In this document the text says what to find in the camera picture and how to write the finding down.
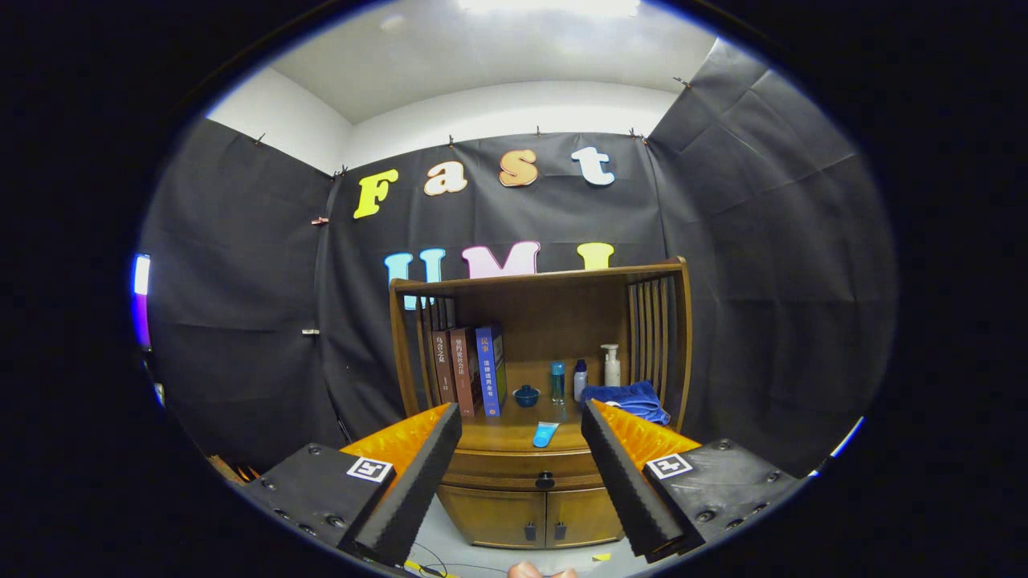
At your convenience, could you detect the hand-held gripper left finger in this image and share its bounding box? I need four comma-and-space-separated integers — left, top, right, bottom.
241, 402, 463, 567

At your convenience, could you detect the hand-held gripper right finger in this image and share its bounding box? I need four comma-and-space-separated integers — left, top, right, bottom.
580, 399, 802, 563

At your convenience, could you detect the wooden drawer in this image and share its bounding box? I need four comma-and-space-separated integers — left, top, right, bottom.
444, 448, 603, 492

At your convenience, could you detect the wooden cabinet door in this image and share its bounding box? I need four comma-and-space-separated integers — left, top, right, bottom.
438, 485, 549, 550
545, 487, 626, 550

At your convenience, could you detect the wooden countertop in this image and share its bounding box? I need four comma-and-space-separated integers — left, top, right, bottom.
406, 361, 671, 453

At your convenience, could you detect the wooden cabinet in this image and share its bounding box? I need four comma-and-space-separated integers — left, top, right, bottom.
389, 257, 693, 551

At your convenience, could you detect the blue towel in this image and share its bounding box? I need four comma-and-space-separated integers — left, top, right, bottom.
580, 381, 671, 426

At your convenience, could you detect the dark brown book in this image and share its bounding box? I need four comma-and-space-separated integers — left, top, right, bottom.
432, 330, 457, 406

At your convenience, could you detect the reddish brown book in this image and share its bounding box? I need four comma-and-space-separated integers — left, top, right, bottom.
450, 327, 481, 418

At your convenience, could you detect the blue book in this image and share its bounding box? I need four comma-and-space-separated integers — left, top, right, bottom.
475, 324, 508, 417

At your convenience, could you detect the black backdrop cloth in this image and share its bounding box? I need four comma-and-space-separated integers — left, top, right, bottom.
141, 36, 896, 482

